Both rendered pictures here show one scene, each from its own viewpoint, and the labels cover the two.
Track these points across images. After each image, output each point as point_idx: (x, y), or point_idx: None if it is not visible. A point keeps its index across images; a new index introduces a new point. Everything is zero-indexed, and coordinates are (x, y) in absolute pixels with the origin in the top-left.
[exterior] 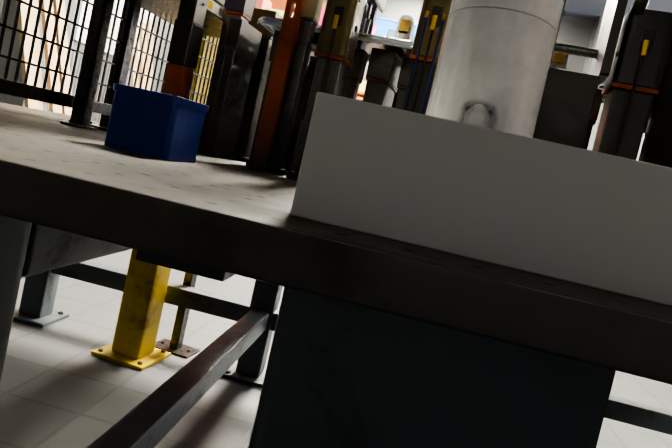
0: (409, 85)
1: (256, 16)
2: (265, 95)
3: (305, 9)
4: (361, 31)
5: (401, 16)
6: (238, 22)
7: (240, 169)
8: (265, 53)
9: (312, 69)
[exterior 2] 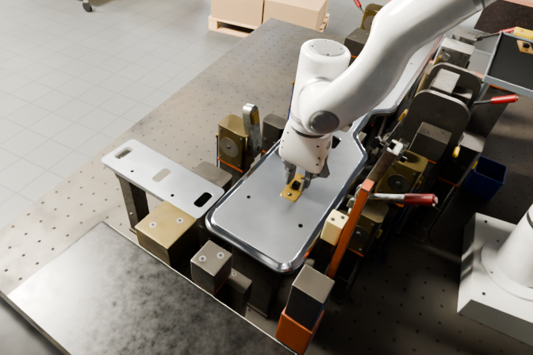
0: (400, 217)
1: (181, 242)
2: (274, 285)
3: (339, 238)
4: (309, 185)
5: (250, 111)
6: (250, 286)
7: (355, 341)
8: (195, 250)
9: (195, 204)
